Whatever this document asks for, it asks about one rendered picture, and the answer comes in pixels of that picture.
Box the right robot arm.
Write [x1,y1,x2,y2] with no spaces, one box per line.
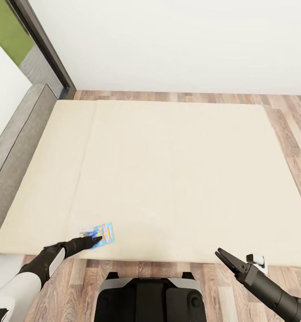
[215,248,301,322]

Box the board game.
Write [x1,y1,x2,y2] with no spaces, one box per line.
[87,222,115,249]

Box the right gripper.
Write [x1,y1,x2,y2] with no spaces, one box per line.
[215,248,282,310]

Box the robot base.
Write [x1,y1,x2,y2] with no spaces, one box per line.
[94,272,207,322]

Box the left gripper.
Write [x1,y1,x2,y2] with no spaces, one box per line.
[71,236,102,255]

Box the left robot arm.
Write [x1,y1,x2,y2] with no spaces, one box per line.
[0,226,102,322]

